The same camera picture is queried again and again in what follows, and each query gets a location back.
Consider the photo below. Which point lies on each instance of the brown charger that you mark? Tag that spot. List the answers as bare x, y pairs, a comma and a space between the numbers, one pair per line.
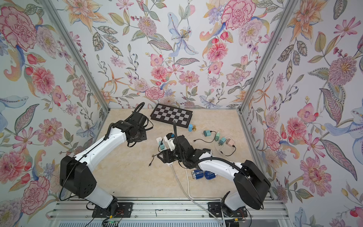
230, 142

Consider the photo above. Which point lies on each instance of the blue electric shaver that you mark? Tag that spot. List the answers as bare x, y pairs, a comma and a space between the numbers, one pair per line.
197, 174
209, 175

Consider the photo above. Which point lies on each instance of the teal USB charger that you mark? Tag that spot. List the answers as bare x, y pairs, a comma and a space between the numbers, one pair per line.
222, 141

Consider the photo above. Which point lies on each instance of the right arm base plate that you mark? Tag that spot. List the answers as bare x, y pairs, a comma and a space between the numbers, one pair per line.
217, 209

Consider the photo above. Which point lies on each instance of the aluminium corner post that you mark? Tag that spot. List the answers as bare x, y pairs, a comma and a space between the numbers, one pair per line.
266, 58
65, 35

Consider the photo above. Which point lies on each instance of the white power strip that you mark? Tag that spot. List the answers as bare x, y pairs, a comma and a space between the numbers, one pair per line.
166, 156

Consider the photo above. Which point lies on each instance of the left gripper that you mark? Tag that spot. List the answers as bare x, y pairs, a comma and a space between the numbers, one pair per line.
144, 135

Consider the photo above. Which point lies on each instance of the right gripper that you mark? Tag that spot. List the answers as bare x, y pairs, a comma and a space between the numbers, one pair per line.
166, 153

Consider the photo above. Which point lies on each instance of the black electric shaver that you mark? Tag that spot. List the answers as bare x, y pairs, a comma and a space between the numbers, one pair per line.
208, 150

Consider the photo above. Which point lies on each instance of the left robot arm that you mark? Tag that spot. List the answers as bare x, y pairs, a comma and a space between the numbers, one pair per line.
76, 173

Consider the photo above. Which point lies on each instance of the right aluminium corner post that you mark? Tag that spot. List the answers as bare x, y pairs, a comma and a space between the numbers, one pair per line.
266, 58

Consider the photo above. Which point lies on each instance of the black white chessboard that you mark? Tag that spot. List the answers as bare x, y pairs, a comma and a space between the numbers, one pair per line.
167, 114

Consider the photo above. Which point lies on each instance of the light green USB charger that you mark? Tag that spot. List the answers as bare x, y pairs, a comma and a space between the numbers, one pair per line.
217, 136

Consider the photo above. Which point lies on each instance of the left aluminium corner post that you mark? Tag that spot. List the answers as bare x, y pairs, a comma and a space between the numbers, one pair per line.
65, 35

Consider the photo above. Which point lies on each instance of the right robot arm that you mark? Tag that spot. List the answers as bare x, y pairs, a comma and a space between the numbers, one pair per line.
251, 184

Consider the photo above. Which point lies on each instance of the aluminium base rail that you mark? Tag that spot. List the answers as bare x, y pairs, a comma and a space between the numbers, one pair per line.
147, 212

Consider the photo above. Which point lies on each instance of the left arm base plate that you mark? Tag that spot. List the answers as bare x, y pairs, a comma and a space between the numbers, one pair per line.
119, 210

